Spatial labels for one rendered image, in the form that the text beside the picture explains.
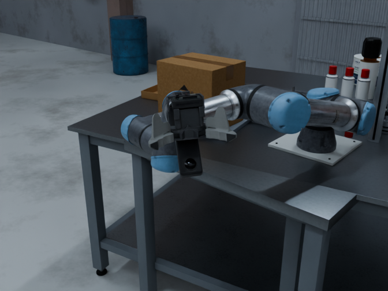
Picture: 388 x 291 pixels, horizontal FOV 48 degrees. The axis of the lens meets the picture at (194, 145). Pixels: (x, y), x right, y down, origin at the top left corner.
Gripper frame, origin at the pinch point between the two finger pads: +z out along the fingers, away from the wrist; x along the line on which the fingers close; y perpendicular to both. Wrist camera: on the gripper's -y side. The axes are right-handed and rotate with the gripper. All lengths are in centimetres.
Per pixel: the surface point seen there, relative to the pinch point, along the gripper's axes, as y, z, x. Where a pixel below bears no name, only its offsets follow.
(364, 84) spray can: -8, -105, 85
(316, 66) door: -29, -421, 189
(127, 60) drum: -8, -558, -32
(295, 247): -60, -69, 40
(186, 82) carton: 0, -107, 9
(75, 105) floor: -47, -432, -91
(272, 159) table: -29, -80, 36
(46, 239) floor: -90, -172, -76
